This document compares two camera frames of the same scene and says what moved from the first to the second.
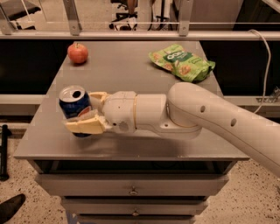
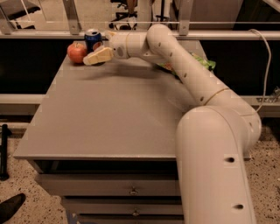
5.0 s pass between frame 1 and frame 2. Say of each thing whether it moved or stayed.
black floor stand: stayed
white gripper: moved
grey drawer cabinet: stayed
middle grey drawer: stayed
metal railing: stayed
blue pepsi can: moved
